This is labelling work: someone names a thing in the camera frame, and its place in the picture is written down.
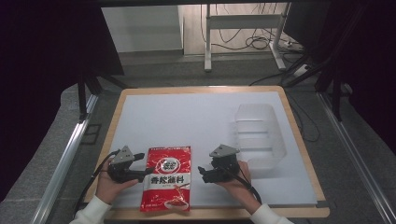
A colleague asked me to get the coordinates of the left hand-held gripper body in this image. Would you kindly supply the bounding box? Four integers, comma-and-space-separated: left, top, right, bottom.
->
106, 145, 146, 184

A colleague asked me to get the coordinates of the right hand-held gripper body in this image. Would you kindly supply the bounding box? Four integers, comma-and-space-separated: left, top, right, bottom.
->
202, 143, 241, 184

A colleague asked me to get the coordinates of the red seasoning packet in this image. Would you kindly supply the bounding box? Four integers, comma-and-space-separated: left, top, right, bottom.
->
139, 146, 192, 214

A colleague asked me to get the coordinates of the person's left hand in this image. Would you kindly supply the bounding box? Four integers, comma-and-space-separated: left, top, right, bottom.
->
95, 161, 140, 205

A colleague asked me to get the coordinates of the person's right hand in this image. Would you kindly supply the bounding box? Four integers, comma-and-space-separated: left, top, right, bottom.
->
217, 160, 262, 215

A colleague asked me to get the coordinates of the clear plastic container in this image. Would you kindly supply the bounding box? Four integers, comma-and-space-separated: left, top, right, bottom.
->
233, 103, 288, 171

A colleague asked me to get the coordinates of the white table mat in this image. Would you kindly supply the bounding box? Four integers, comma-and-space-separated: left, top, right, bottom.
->
109, 91, 318, 209

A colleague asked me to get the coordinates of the black metal stand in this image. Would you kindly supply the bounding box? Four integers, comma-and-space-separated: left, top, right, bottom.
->
281, 3, 370, 123
77, 72, 135, 122

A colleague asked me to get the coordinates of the white power strip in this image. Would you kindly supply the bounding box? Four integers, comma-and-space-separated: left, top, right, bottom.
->
292, 63, 311, 77

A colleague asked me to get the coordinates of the dark curtain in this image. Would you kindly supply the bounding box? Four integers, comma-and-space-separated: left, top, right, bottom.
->
330, 0, 396, 155
0, 0, 125, 202

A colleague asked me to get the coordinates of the white panel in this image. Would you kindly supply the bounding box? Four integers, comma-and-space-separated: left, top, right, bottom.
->
100, 5, 185, 54

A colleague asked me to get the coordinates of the dark monitor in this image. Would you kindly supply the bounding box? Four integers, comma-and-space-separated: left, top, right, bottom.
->
282, 2, 332, 62

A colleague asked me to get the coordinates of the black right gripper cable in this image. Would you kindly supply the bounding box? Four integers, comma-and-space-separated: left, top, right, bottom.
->
216, 164, 262, 205

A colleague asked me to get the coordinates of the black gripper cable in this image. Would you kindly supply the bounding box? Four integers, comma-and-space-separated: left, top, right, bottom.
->
216, 164, 262, 205
72, 148, 121, 219

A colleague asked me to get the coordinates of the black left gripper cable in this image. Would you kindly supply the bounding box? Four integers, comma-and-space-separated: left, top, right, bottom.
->
72, 148, 121, 219

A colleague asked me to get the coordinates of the aluminium rail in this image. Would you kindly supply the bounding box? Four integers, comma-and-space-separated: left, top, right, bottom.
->
317, 91, 396, 224
30, 93, 100, 224

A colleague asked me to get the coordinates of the thin black floor cable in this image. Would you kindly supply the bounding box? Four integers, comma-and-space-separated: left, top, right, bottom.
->
285, 91, 321, 144

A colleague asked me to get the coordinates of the bundle of black floor cables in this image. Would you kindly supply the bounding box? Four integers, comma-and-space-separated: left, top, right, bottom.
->
200, 3, 304, 54

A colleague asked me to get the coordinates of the white desk frame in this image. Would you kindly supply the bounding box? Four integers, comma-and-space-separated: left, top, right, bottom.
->
203, 2, 291, 73

